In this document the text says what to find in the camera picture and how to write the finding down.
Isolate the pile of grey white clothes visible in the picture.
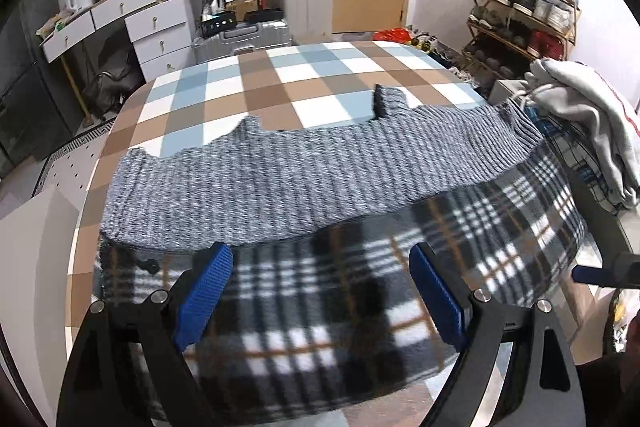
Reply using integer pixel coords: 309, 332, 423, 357
522, 57, 640, 208

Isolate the dark glass partition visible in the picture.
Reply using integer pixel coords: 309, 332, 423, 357
0, 2, 76, 168

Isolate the checked table cloth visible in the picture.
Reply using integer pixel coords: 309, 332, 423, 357
64, 39, 496, 427

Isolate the silver suitcase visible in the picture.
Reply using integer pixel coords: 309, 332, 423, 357
192, 21, 293, 65

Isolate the red plastic bag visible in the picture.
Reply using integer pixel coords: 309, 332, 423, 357
372, 27, 413, 44

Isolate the plaid fleece jacket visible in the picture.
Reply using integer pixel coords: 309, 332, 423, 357
90, 147, 588, 423

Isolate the grey knit sweater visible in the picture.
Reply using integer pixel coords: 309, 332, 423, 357
100, 84, 543, 255

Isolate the white drawer desk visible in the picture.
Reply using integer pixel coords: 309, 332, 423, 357
39, 0, 196, 128

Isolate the black electronic device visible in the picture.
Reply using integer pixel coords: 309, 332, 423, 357
201, 13, 237, 35

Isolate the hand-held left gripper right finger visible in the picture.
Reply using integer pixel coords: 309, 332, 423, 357
408, 242, 586, 427

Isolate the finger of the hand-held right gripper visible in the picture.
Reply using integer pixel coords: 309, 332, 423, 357
562, 162, 633, 260
571, 263, 611, 286

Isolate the black backpack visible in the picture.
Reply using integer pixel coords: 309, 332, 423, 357
80, 69, 143, 118

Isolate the blue plaid shirt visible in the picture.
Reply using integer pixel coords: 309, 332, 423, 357
530, 107, 616, 208

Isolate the wooden shoe rack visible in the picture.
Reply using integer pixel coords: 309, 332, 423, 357
460, 0, 583, 80

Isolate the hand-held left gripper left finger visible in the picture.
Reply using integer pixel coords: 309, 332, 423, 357
60, 241, 234, 427

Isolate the cluster of loose sneakers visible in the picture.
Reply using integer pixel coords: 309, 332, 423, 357
405, 24, 481, 82

